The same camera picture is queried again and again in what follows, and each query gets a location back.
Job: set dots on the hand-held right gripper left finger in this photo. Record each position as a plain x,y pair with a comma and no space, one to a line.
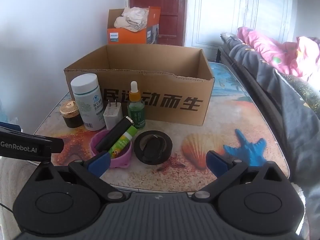
101,162

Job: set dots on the dark grey clothing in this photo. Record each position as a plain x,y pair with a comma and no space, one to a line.
305,142

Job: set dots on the black tape roll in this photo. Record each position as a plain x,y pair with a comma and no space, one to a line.
140,152

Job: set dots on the red wooden door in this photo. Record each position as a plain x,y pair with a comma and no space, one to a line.
165,12

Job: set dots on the green patterned cloth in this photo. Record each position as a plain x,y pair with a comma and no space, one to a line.
303,87

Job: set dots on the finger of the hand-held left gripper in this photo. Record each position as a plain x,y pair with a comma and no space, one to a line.
57,145
10,126

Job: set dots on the beach print table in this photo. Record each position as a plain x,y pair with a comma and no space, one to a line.
235,120

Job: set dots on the small white packet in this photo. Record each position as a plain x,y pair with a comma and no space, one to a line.
112,116

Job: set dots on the crumpled white cloth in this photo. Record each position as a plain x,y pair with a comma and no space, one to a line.
131,17

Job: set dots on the white panelled wardrobe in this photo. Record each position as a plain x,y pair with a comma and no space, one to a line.
225,10

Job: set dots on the pink floral quilt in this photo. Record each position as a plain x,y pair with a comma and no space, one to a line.
272,47

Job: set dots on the green lip balm tube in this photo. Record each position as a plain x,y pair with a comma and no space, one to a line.
122,142

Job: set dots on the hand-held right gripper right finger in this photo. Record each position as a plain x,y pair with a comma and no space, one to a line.
217,163

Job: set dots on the white pill bottle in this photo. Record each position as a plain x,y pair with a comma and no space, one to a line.
88,100

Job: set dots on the pink bowl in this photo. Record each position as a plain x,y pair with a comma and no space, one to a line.
120,161

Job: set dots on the green dropper bottle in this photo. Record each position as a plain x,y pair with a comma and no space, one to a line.
136,110

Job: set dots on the large brown cardboard box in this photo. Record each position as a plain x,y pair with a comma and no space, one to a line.
175,100

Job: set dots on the black cylinder tube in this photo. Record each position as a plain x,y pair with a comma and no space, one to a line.
113,135

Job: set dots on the orange product box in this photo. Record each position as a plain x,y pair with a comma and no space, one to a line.
126,37

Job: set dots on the black key fob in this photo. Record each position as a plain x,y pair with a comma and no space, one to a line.
153,147

